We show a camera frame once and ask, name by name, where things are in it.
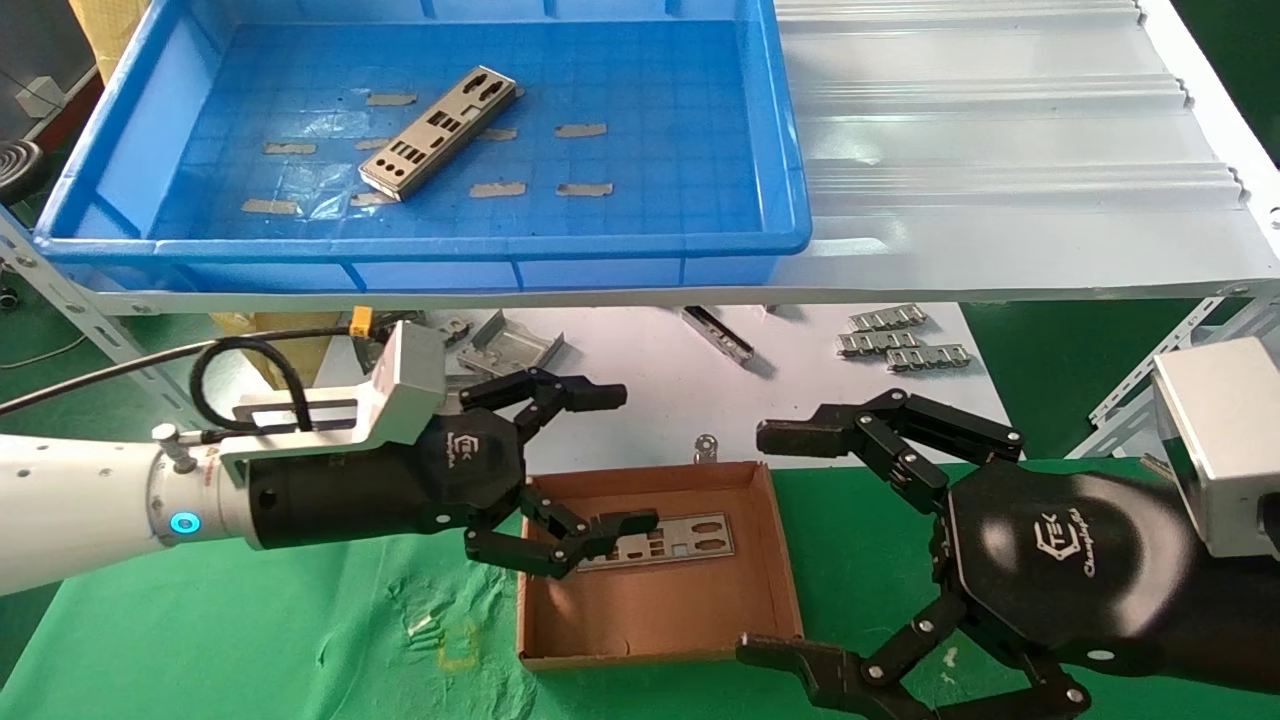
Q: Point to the grey metal shelf board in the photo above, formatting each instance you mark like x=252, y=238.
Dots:
x=1000, y=150

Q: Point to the long metal rail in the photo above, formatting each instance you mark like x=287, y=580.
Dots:
x=720, y=335

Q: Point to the small white tape scrap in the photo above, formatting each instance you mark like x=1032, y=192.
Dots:
x=422, y=625

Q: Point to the clear tape patch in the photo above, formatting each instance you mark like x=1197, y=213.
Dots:
x=320, y=190

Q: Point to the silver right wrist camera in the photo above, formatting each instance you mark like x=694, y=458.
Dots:
x=1220, y=440

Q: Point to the metal IO shield plate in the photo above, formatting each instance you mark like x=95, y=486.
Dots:
x=690, y=537

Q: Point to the brown cardboard box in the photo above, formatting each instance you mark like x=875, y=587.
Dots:
x=660, y=610

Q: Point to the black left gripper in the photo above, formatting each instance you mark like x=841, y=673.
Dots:
x=380, y=490

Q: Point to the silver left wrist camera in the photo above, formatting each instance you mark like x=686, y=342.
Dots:
x=410, y=380

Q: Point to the blue plastic tray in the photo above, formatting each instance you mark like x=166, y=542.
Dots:
x=650, y=120

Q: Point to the perforated shelf upright post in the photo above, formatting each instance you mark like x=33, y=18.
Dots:
x=120, y=350

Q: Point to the folded metal tray bracket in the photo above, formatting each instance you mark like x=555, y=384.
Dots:
x=515, y=345

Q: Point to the small white box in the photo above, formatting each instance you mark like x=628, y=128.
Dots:
x=40, y=95

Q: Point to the slotted metal comb part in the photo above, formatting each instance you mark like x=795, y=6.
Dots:
x=888, y=318
x=880, y=343
x=930, y=357

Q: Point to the stack of metal shield plates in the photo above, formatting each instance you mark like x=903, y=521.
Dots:
x=460, y=110

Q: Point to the green cloth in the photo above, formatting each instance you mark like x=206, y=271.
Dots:
x=250, y=640

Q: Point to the beige tape strip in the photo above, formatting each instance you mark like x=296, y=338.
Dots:
x=372, y=144
x=290, y=148
x=500, y=133
x=498, y=189
x=392, y=99
x=585, y=189
x=581, y=130
x=372, y=199
x=270, y=206

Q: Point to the small notched metal clip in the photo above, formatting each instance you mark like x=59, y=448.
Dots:
x=455, y=328

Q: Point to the perforated shelf brace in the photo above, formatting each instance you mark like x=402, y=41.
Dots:
x=1135, y=383

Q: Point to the yellow woven sack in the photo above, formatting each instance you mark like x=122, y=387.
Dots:
x=105, y=30
x=255, y=370

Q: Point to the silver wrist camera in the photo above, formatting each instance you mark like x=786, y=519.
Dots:
x=410, y=380
x=1220, y=440

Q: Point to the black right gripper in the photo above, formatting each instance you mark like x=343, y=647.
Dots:
x=1060, y=560

